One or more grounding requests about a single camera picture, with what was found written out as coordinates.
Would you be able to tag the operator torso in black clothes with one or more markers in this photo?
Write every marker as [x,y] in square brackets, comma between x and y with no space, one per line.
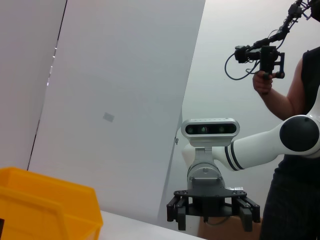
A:
[297,175]

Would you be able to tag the operator bare hand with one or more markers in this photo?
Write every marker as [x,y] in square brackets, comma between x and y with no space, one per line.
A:
[260,83]

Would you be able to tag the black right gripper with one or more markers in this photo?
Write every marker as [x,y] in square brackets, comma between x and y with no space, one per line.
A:
[212,202]

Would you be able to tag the operator bare forearm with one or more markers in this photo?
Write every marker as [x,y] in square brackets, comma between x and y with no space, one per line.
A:
[277,105]

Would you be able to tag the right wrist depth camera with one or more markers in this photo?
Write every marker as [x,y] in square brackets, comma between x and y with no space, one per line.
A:
[210,130]

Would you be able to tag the brown cardboard box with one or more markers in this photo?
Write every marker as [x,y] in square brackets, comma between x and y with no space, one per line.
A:
[225,231]

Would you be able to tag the yellow plastic storage bin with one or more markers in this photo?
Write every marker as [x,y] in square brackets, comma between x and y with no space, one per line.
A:
[37,200]

